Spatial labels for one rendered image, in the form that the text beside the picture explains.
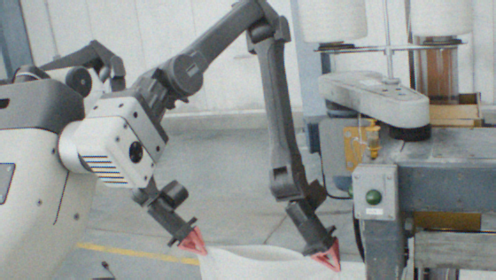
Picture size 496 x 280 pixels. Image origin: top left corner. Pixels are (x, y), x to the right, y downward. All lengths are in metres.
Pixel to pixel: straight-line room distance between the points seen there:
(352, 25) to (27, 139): 0.73
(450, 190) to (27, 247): 0.74
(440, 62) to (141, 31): 6.54
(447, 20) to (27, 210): 0.91
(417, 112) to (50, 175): 0.69
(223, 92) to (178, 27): 1.19
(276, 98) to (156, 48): 6.37
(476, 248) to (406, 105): 0.37
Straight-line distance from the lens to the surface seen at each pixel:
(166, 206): 1.33
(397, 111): 0.97
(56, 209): 0.84
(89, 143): 0.74
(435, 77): 1.33
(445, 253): 1.12
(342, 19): 1.12
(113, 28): 7.92
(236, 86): 6.82
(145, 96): 0.80
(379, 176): 0.83
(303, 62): 5.90
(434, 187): 0.88
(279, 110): 1.11
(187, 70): 0.87
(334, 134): 1.30
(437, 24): 1.09
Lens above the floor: 1.62
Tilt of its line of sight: 20 degrees down
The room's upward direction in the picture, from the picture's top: 8 degrees counter-clockwise
